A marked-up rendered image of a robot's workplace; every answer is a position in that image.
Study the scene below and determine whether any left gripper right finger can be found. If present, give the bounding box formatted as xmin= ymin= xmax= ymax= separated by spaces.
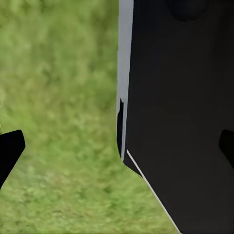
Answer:
xmin=218 ymin=129 xmax=234 ymax=169

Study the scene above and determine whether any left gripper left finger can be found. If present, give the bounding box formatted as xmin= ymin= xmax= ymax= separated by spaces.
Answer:
xmin=0 ymin=130 xmax=25 ymax=188

